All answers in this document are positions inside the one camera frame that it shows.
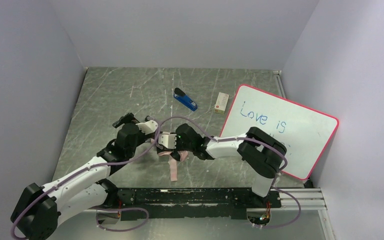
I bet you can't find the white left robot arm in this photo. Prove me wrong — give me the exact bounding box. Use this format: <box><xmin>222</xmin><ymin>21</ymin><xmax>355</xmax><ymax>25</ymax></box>
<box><xmin>10</xmin><ymin>113</ymin><xmax>161</xmax><ymax>240</ymax></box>

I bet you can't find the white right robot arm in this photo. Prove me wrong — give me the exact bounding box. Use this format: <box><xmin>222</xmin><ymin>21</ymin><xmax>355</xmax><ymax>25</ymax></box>
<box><xmin>158</xmin><ymin>123</ymin><xmax>288</xmax><ymax>198</ymax></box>

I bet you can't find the small white staple box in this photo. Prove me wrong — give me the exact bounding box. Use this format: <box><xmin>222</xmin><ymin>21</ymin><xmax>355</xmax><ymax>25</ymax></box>
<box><xmin>214</xmin><ymin>92</ymin><xmax>229</xmax><ymax>114</ymax></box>

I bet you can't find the aluminium rail frame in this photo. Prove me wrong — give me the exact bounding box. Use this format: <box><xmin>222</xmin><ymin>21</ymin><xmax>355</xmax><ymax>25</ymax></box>
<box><xmin>88</xmin><ymin>187</ymin><xmax>326</xmax><ymax>228</ymax></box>

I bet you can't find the pink framed whiteboard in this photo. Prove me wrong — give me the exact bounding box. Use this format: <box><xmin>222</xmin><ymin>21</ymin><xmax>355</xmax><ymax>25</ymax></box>
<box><xmin>220</xmin><ymin>84</ymin><xmax>339</xmax><ymax>180</ymax></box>

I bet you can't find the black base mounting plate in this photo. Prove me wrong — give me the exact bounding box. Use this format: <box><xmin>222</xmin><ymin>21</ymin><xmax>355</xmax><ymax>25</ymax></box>
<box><xmin>84</xmin><ymin>187</ymin><xmax>282</xmax><ymax>221</ymax></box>

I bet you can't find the blue and black stapler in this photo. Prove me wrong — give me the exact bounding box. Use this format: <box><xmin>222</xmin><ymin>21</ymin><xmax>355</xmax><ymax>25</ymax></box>
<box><xmin>173</xmin><ymin>87</ymin><xmax>198</xmax><ymax>112</ymax></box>

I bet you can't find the pink and black folding umbrella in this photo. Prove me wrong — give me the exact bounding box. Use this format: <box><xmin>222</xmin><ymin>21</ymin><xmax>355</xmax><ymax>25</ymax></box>
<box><xmin>157</xmin><ymin>150</ymin><xmax>188</xmax><ymax>182</ymax></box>

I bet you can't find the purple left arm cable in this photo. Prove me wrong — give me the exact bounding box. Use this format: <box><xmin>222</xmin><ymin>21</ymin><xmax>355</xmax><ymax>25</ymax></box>
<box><xmin>10</xmin><ymin>117</ymin><xmax>163</xmax><ymax>240</ymax></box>

